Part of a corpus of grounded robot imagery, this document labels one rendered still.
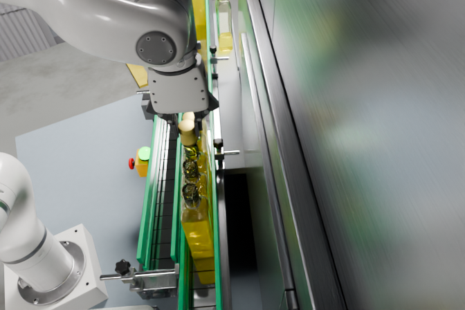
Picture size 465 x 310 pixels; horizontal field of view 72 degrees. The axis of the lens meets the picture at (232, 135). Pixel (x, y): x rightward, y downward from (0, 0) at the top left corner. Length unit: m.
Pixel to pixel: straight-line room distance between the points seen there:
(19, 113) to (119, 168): 1.92
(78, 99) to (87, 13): 2.72
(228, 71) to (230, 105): 0.20
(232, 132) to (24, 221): 0.61
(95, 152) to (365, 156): 1.40
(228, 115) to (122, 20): 0.76
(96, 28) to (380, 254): 0.34
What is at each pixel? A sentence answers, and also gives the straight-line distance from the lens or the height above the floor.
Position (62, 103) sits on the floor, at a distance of 3.14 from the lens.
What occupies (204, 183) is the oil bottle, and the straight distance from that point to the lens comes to 0.68.
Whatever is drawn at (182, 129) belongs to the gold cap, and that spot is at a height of 1.37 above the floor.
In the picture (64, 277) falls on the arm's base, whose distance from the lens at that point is 1.12.
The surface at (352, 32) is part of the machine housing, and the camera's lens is 0.20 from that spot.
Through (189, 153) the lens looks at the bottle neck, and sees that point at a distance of 0.69.
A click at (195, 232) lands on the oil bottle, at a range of 0.70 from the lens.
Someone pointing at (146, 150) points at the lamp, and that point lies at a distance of 1.08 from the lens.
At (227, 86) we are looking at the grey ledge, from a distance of 1.22.
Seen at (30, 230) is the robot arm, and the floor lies 1.10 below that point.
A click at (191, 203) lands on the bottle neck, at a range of 0.63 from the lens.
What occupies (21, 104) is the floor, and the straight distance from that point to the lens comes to 3.33.
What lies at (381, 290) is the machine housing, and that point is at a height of 1.64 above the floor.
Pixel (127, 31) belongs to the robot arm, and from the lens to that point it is 0.39.
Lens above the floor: 1.82
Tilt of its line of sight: 48 degrees down
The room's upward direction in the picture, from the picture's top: 3 degrees counter-clockwise
